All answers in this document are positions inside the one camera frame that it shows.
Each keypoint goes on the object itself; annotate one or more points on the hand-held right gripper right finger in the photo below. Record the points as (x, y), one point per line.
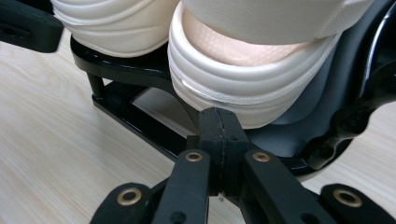
(235, 137)

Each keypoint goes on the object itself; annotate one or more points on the cream clog shoe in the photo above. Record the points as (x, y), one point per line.
(236, 81)
(118, 28)

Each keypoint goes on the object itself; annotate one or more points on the red and black shoe rack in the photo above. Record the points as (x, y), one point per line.
(130, 68)

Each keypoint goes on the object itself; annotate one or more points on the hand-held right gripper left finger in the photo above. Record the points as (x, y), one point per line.
(210, 137)

